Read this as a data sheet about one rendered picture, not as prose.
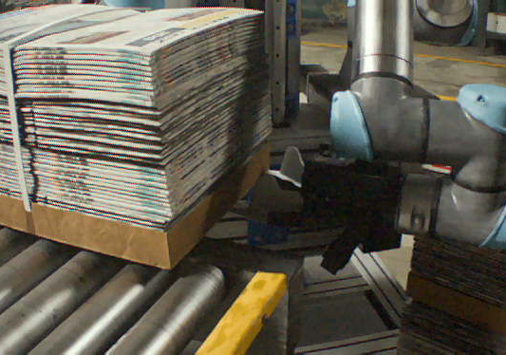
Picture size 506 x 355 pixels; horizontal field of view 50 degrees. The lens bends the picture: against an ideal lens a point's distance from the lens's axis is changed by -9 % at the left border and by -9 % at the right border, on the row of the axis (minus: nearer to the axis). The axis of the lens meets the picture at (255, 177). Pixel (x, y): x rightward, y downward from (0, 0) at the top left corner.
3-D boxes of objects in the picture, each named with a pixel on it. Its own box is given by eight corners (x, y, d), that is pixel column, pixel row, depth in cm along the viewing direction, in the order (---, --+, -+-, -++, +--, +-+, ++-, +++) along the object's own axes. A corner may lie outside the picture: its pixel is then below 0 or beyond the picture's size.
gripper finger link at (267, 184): (224, 170, 71) (300, 167, 72) (225, 214, 73) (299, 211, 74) (225, 180, 68) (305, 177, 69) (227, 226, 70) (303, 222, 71)
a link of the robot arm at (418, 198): (431, 221, 73) (424, 251, 66) (398, 216, 75) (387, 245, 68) (439, 168, 70) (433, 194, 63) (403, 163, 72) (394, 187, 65)
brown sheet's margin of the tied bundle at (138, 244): (271, 170, 82) (271, 140, 80) (172, 270, 57) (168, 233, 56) (170, 156, 87) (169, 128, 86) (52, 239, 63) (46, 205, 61)
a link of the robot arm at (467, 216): (524, 174, 66) (512, 234, 70) (440, 161, 70) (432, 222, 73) (527, 200, 60) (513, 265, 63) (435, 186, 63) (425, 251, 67)
